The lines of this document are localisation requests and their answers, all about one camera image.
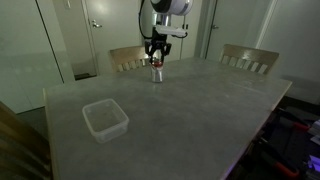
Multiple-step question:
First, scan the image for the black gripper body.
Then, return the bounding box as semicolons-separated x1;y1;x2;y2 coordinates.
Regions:
145;27;172;51

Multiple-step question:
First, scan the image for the red and silver drink can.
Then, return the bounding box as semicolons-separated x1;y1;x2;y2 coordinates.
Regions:
151;61;163;83

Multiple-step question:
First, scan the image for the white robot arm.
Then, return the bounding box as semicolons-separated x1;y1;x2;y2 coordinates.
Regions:
145;0;193;67

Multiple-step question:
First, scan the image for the wooden chair near can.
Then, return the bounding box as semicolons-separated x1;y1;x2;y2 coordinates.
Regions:
109;46;148;72

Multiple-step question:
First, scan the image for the grey door right background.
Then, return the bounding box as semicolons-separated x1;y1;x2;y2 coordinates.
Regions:
205;0;272;60

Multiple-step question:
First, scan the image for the clear plastic container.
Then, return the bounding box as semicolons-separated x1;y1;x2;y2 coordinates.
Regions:
82;99;129;143

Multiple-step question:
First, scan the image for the wooden chair at table end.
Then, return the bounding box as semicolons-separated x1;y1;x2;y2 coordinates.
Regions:
219;44;279;75

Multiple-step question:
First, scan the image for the black orange clamp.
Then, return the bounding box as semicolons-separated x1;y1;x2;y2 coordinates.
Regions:
274;108;311;132
257;138;300;179

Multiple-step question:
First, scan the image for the wooden chair foreground left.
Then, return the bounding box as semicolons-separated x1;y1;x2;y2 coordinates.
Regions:
0;102;54;180

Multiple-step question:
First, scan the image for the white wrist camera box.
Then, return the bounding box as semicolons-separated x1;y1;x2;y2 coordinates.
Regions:
156;25;187;38

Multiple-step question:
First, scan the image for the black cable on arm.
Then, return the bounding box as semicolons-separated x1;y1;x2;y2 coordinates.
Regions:
138;0;155;40

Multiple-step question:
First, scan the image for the white door with lever handle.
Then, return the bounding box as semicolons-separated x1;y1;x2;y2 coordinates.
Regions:
84;0;141;75

